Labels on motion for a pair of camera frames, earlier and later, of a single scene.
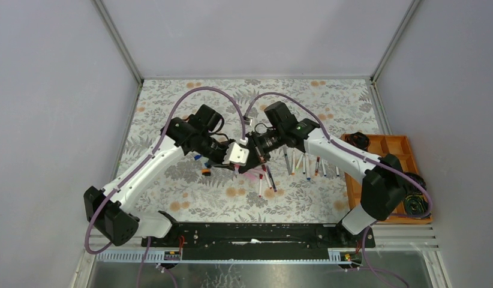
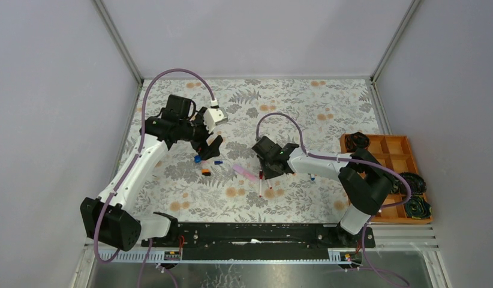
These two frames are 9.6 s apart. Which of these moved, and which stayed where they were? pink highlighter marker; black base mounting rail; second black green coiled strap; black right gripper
Moved: black right gripper
Stayed: pink highlighter marker; second black green coiled strap; black base mounting rail
